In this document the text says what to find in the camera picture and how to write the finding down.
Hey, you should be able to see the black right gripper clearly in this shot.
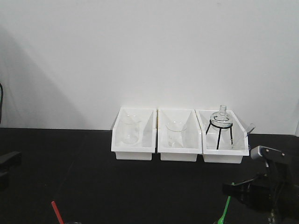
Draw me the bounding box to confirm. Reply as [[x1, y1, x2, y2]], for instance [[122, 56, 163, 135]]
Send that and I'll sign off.
[[222, 175, 299, 211]]

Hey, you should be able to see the black wire tripod stand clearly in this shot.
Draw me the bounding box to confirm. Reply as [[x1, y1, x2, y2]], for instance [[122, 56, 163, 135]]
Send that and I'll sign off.
[[206, 119, 233, 150]]

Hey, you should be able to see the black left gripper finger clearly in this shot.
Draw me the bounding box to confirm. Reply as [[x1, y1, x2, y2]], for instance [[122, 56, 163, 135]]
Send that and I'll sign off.
[[0, 151, 21, 172]]

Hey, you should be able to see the right white storage bin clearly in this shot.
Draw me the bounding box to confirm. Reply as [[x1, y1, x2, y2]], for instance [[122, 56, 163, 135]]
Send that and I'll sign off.
[[195, 109, 249, 164]]

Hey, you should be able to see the green plastic spoon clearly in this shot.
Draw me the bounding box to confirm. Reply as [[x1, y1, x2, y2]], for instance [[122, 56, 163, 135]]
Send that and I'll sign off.
[[215, 196, 231, 224]]

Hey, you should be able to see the red plastic spoon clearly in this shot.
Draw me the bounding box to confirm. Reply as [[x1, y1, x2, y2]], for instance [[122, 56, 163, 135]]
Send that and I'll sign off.
[[51, 201, 64, 224]]

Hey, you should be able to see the middle white storage bin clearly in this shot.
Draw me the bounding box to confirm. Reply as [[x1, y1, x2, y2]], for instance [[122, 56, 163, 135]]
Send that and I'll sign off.
[[157, 109, 203, 162]]

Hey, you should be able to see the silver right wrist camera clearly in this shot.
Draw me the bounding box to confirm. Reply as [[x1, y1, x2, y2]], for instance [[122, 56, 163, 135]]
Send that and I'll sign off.
[[250, 146, 269, 160]]

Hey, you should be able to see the glass beaker in middle bin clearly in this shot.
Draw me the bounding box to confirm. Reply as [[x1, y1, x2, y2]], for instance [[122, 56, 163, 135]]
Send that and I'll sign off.
[[166, 121, 187, 148]]

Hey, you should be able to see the round glass flask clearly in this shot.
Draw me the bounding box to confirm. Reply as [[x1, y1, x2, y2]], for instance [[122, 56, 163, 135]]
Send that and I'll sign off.
[[210, 105, 233, 128]]

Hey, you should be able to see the left white storage bin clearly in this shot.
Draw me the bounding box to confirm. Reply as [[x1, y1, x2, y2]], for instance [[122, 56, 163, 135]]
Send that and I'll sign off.
[[111, 107, 157, 161]]

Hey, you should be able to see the glass beaker in left bin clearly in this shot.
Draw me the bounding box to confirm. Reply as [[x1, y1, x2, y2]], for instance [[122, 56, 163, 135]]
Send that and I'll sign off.
[[120, 114, 140, 145]]

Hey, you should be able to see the white storage bin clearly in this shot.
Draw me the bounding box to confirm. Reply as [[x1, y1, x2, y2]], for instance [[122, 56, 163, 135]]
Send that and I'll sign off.
[[157, 109, 203, 162], [111, 107, 157, 161], [195, 109, 249, 164]]

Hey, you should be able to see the glass beaker in bin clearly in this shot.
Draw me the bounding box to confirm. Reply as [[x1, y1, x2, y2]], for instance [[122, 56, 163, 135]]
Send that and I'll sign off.
[[166, 121, 187, 148], [120, 114, 140, 145]]

